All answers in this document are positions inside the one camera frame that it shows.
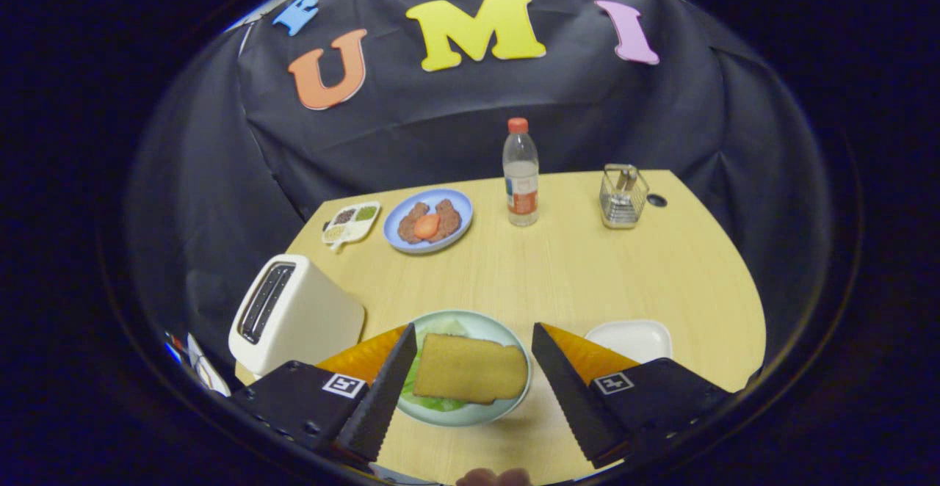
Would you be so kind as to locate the white toaster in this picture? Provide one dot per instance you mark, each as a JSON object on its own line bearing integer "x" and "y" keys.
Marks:
{"x": 308, "y": 317}

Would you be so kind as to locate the toasted bread slice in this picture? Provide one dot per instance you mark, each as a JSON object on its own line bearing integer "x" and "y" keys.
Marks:
{"x": 470, "y": 368}

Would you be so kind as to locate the pale green round plate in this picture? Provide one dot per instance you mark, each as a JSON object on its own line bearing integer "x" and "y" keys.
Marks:
{"x": 499, "y": 328}

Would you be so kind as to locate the green lettuce leaf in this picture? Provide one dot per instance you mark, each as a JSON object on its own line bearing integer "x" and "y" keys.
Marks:
{"x": 444, "y": 327}

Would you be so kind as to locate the white compartment dish with beans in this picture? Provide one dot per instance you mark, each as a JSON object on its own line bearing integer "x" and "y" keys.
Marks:
{"x": 352, "y": 233}

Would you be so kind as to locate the small white rectangular plate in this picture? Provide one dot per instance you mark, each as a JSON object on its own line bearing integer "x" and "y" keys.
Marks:
{"x": 631, "y": 339}

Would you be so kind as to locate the clear water bottle red cap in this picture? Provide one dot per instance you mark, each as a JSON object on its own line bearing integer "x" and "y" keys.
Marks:
{"x": 521, "y": 185}

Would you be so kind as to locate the brown wooden chopstick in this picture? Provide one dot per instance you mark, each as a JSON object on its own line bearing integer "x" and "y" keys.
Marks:
{"x": 631, "y": 176}
{"x": 623, "y": 178}

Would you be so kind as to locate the red tomato slice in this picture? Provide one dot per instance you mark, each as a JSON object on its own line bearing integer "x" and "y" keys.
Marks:
{"x": 427, "y": 226}

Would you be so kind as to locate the blue plate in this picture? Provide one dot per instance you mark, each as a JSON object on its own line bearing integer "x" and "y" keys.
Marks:
{"x": 459, "y": 203}

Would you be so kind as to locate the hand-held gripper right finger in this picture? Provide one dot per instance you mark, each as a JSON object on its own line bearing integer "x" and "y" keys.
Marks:
{"x": 565, "y": 390}

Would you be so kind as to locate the black backdrop cloth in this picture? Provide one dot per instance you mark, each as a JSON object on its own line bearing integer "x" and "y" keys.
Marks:
{"x": 455, "y": 126}

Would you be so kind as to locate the brown meat patty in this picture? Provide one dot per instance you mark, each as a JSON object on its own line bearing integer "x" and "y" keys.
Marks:
{"x": 407, "y": 227}
{"x": 449, "y": 218}

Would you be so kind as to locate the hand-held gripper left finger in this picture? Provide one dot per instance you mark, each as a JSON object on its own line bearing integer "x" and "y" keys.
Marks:
{"x": 382, "y": 390}

